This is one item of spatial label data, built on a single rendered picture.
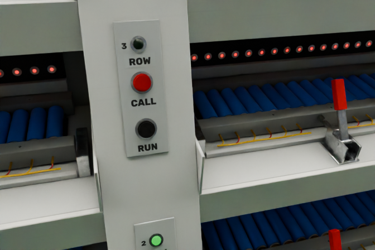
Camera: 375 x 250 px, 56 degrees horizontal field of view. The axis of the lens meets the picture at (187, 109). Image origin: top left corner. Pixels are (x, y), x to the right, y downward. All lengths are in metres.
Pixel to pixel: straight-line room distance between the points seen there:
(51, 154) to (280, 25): 0.27
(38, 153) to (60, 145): 0.02
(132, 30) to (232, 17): 0.10
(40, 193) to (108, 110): 0.12
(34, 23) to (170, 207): 0.21
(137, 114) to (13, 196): 0.15
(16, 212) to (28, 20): 0.17
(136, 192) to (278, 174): 0.15
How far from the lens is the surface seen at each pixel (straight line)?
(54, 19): 0.33
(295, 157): 0.43
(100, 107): 0.32
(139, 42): 0.31
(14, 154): 0.40
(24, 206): 0.38
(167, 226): 0.37
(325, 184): 0.44
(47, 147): 0.40
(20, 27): 0.33
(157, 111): 0.33
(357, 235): 0.58
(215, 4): 0.34
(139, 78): 0.32
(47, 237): 0.38
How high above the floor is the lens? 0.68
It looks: 12 degrees down
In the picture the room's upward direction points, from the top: 4 degrees counter-clockwise
